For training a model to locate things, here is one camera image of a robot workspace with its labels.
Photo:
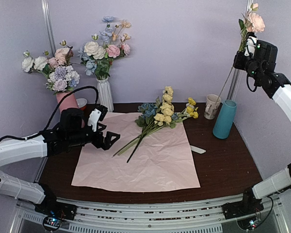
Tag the round status board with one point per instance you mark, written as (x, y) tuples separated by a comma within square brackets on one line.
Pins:
[(51, 223), (249, 223)]

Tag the pink wrapping paper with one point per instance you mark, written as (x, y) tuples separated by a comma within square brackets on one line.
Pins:
[(162, 162)]

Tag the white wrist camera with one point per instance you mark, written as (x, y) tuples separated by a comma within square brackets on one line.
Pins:
[(250, 46), (95, 116)]

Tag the blue hydrangea stem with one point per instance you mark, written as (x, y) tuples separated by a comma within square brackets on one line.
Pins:
[(145, 121)]

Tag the cream yellow rose stem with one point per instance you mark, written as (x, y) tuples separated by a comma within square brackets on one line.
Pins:
[(163, 116)]

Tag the pastel flowers in pink vase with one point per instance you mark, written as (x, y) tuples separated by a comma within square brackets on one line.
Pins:
[(60, 75)]

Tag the pink vase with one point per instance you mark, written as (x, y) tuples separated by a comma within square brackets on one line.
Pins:
[(66, 100)]

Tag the right round status board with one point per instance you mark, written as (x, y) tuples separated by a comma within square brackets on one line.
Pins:
[(249, 223)]

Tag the cream printed ribbon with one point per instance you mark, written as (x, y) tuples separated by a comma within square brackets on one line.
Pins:
[(197, 149)]

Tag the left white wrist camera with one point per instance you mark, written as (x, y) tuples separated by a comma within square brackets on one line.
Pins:
[(95, 116)]

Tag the right aluminium post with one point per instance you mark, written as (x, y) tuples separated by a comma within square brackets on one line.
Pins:
[(239, 58)]

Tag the pink peony stem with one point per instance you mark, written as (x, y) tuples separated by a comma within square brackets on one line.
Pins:
[(250, 24)]

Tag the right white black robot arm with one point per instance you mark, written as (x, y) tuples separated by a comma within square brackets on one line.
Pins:
[(265, 122)]

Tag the left round status board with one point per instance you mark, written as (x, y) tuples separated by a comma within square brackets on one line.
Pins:
[(51, 223)]

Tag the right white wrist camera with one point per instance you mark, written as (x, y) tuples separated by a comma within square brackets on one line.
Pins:
[(250, 46)]

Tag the aluminium post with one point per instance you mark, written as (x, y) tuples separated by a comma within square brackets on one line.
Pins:
[(239, 58), (47, 20)]

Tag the pastel flowers in white vase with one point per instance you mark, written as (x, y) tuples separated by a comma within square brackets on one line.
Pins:
[(108, 45)]

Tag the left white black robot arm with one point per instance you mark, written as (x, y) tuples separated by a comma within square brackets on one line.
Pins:
[(14, 149)]

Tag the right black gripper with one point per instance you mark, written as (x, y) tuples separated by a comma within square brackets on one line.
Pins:
[(240, 59)]

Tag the cream floral mug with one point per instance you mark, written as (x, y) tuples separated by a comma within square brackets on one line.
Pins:
[(212, 104)]

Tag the teal vase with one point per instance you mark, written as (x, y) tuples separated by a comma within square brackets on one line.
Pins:
[(225, 119)]

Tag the left aluminium post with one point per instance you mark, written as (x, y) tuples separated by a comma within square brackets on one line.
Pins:
[(47, 20)]

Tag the aluminium rail base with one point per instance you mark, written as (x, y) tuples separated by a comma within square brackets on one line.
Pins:
[(204, 216)]

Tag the red white bowl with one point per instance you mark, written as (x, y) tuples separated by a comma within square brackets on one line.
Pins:
[(82, 103)]

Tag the white ribbed vase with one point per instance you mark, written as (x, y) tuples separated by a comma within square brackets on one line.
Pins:
[(105, 94)]

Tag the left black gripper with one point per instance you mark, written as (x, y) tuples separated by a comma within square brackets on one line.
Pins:
[(105, 145)]

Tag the small yellow flower stem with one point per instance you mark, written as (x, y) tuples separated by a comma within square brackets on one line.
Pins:
[(190, 111)]

